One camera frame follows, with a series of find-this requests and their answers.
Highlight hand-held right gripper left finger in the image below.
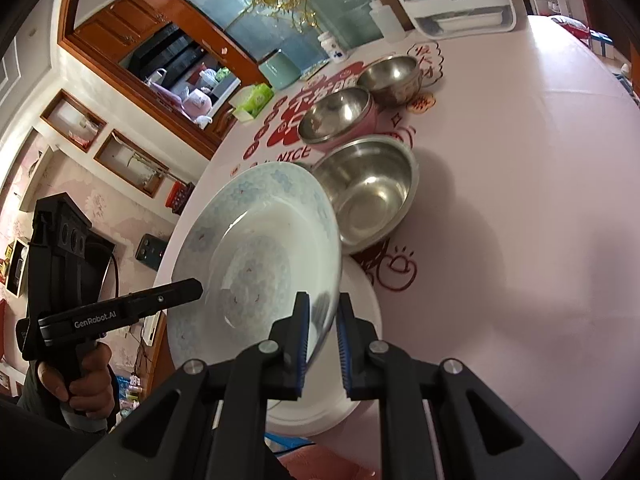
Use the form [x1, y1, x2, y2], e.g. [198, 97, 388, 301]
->
[62, 291, 312, 480]

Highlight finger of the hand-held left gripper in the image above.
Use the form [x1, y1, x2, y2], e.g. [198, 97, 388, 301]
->
[122, 279, 204, 317]

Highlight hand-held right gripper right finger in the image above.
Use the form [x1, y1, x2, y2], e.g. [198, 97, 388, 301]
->
[336, 292, 581, 480]

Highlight large white plate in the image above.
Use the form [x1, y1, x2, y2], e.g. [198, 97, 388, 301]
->
[262, 257, 385, 437]

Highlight floral white plate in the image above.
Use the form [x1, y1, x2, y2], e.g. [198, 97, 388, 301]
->
[166, 161, 343, 383]

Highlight large steel bowl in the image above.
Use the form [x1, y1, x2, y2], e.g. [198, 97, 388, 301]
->
[302, 135, 420, 256]

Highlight pink steel bowl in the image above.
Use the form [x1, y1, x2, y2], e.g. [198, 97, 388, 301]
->
[297, 87, 377, 152]

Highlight person's left forearm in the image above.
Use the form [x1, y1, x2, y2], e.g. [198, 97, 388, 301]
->
[0, 360, 113, 480]

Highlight person's left hand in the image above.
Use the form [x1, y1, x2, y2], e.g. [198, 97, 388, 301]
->
[37, 344, 115, 422]

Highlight dark teal device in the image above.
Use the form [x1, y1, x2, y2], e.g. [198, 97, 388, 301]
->
[136, 233, 169, 268]

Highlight red basket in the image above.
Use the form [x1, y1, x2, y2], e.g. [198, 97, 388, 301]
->
[165, 181, 196, 213]

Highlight person's pink clothing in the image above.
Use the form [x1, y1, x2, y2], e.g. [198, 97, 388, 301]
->
[277, 447, 381, 480]

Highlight wooden kitchen base cabinet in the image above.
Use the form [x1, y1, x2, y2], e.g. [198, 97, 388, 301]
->
[202, 105, 238, 161]

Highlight pink printed tablecloth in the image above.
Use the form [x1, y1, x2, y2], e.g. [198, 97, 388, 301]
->
[152, 12, 640, 471]

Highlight green tissue box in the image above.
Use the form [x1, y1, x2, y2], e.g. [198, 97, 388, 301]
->
[233, 83, 275, 121]

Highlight black range hood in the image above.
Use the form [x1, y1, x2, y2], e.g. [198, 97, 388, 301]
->
[120, 25, 201, 82]

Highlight mint green canister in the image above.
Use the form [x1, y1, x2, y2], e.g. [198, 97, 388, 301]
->
[258, 50, 302, 91]

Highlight small steel bowl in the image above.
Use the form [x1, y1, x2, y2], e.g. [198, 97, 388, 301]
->
[356, 55, 424, 107]

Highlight white pill bottle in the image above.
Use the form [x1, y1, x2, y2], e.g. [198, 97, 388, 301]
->
[318, 31, 350, 64]

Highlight clear squeeze bottle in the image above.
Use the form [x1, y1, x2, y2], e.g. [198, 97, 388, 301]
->
[368, 0, 406, 43]

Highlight glass door with gold ornament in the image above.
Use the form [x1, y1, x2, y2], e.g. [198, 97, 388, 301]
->
[220, 0, 393, 73]

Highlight wooden framed wall niche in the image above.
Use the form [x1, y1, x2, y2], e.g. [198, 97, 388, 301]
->
[40, 90, 108, 153]
[94, 130, 171, 198]

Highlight wooden kitchen wall cabinet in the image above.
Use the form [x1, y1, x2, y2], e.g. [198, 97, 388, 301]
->
[75, 0, 171, 52]

